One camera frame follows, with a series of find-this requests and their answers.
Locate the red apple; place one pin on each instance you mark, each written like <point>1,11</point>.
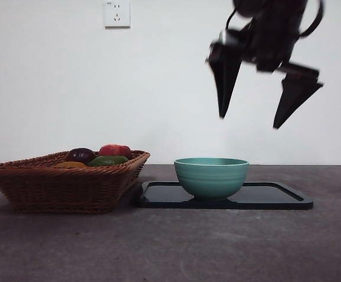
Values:
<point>114,150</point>

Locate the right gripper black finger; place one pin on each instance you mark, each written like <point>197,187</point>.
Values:
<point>225,76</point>
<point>294,97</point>

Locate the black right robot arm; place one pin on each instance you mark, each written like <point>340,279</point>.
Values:
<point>276,29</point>

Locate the white wall socket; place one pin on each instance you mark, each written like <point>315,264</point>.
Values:
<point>117,14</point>

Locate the teal ceramic bowl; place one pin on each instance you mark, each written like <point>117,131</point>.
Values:
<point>211,179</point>

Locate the dark purple plum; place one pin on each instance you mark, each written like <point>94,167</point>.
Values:
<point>80,155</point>

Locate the brown wicker basket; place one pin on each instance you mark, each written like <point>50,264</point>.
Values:
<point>56,191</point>

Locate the dark rectangular tray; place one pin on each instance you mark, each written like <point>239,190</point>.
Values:
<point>261,196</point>

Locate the yellow-brown kiwi fruit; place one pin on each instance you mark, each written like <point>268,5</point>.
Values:
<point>70,165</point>

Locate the green lime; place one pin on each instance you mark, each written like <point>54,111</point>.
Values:
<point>108,161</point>

